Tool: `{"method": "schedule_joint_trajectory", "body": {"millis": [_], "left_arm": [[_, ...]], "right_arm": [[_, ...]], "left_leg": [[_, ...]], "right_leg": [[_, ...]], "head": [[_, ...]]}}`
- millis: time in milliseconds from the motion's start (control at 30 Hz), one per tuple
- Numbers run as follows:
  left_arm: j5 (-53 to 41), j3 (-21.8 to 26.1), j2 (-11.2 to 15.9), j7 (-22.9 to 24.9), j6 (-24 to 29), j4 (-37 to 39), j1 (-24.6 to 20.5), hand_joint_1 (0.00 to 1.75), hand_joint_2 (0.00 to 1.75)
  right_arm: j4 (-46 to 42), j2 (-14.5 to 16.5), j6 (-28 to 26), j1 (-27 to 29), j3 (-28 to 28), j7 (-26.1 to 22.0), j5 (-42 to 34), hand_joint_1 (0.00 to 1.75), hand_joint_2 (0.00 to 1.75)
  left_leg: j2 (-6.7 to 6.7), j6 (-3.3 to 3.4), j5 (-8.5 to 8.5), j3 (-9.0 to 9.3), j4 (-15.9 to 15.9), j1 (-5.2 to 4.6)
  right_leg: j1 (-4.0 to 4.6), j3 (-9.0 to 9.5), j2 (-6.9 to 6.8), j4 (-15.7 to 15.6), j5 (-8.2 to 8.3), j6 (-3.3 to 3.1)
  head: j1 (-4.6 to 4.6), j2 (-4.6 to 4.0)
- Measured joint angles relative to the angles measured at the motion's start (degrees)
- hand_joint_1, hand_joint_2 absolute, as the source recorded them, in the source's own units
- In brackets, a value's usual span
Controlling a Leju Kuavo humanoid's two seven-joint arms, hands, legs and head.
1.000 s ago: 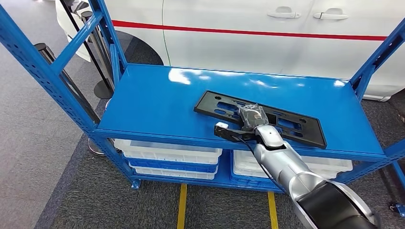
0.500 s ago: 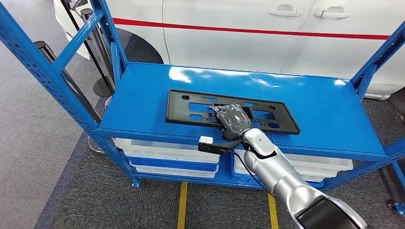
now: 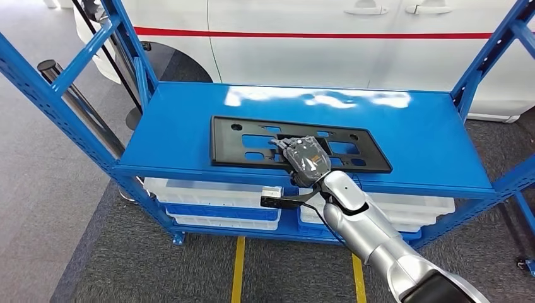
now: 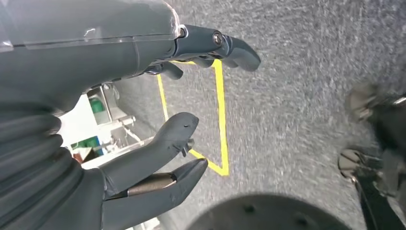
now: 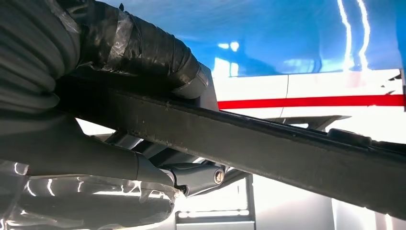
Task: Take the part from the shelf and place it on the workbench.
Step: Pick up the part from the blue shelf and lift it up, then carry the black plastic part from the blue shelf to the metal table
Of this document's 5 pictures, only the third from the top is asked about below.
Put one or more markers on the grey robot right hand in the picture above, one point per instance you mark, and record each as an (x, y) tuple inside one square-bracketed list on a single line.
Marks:
[(307, 161)]

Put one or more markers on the black plastic panel part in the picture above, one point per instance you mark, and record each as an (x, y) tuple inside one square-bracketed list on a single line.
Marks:
[(228, 146)]

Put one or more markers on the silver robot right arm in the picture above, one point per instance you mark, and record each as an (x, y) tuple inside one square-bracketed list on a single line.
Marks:
[(368, 226)]

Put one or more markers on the blue metal shelf rack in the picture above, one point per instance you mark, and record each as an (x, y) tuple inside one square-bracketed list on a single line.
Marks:
[(188, 125)]

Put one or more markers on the white car with red stripe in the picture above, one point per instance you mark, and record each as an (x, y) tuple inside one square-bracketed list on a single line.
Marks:
[(292, 62)]

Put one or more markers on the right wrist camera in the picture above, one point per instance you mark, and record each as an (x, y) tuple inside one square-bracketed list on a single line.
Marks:
[(278, 203)]

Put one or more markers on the chrome stanchion post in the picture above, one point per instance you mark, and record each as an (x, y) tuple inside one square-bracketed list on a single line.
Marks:
[(100, 125), (133, 119)]

